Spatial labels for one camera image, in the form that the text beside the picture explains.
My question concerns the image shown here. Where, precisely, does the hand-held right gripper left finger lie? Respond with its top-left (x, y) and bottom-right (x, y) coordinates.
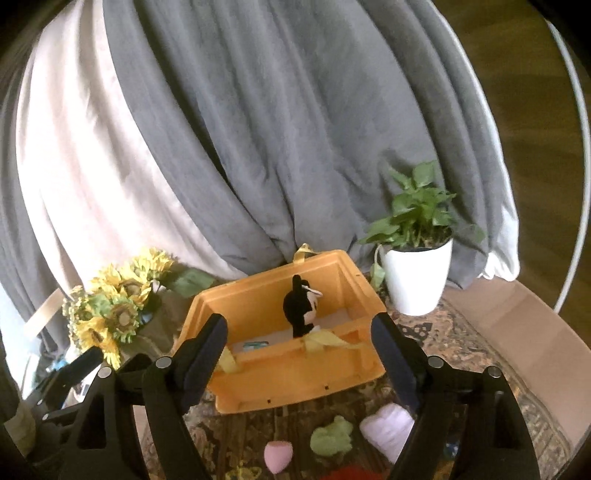
top-left (69, 313), bottom-right (229, 480)

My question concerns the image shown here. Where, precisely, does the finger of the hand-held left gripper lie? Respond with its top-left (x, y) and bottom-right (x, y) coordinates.
top-left (28, 346), bottom-right (105, 411)

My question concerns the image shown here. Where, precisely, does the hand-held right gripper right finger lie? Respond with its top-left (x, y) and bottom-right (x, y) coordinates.
top-left (370, 312), bottom-right (541, 480)

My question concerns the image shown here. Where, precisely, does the lavender plush toy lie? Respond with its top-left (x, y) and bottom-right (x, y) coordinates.
top-left (359, 402), bottom-right (415, 464)

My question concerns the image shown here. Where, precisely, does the yellow plastic bin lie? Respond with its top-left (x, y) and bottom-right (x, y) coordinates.
top-left (173, 244), bottom-right (387, 414)

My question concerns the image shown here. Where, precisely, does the red plush toy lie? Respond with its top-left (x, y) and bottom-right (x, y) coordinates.
top-left (318, 466), bottom-right (389, 480)

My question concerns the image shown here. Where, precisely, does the artificial sunflower bouquet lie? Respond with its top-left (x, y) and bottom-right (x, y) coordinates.
top-left (62, 248), bottom-right (218, 370)

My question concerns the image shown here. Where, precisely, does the patterned rug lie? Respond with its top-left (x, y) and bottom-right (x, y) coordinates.
top-left (139, 277), bottom-right (578, 480)

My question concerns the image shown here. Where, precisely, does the green plant in white pot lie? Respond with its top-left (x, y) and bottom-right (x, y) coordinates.
top-left (358, 161), bottom-right (486, 317)

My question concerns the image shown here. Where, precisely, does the green plush toy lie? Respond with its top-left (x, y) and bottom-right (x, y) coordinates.
top-left (309, 415), bottom-right (354, 457)

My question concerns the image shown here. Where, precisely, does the black plush toy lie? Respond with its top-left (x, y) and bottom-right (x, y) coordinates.
top-left (283, 274), bottom-right (324, 340)

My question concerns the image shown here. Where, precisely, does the pink heart plush toy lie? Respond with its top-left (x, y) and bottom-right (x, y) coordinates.
top-left (263, 440), bottom-right (294, 475)

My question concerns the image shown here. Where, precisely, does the beige curtain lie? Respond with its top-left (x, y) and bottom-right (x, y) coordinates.
top-left (16, 0), bottom-right (245, 333)

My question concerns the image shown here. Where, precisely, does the grey curtain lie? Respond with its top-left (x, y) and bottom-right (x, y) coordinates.
top-left (0, 0), bottom-right (520, 352)

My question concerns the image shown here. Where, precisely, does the white curved pole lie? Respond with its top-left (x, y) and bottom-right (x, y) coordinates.
top-left (545, 18), bottom-right (591, 315)

